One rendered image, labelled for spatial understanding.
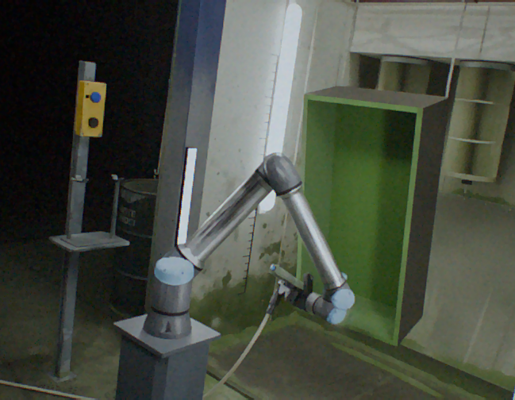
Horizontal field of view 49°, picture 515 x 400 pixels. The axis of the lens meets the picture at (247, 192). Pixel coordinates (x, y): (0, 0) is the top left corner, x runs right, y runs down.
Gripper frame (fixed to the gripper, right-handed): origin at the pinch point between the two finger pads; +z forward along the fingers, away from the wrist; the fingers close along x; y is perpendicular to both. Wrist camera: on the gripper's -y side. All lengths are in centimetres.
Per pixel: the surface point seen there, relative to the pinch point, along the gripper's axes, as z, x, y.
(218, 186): 72, -5, -33
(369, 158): 8, 23, -82
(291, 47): 70, -12, -126
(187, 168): 66, -34, -30
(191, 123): 69, -45, -51
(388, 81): 59, 66, -159
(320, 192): 27, 23, -56
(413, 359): -6, 137, -4
